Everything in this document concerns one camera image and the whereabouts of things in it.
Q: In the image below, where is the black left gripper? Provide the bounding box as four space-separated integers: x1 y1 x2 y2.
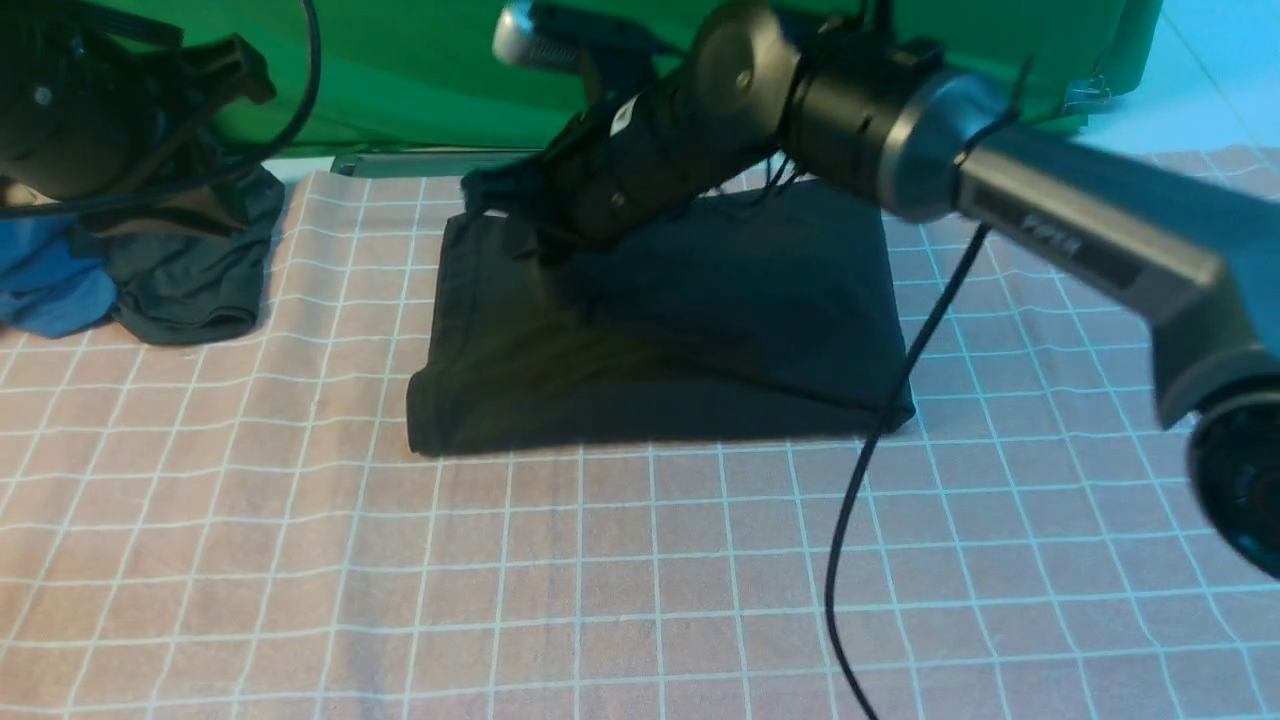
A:
60 35 276 237

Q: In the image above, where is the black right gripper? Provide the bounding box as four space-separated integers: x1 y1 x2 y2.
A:
460 60 799 251

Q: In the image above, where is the dark gray long-sleeve shirt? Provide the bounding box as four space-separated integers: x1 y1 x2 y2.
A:
406 181 915 457

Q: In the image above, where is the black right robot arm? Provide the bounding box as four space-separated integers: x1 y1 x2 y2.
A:
462 1 1279 577

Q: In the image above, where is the green backdrop cloth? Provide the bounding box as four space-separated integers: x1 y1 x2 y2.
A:
100 0 1164 161

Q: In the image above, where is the dark crumpled garment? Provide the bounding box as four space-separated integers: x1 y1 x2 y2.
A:
70 169 289 346

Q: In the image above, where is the blue crumpled garment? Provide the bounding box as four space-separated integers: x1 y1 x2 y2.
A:
1 217 116 340

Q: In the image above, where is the pink checkered tablecloth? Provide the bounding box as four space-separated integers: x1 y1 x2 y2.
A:
1 172 1279 719

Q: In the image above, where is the metal binder clip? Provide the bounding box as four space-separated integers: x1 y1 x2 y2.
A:
1061 76 1114 114

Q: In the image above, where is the teal metal rail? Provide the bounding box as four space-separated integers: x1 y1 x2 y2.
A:
329 149 532 179

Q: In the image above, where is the black left camera cable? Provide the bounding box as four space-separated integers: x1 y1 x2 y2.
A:
0 0 323 222

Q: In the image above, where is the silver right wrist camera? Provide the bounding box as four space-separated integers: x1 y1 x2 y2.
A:
492 1 686 104

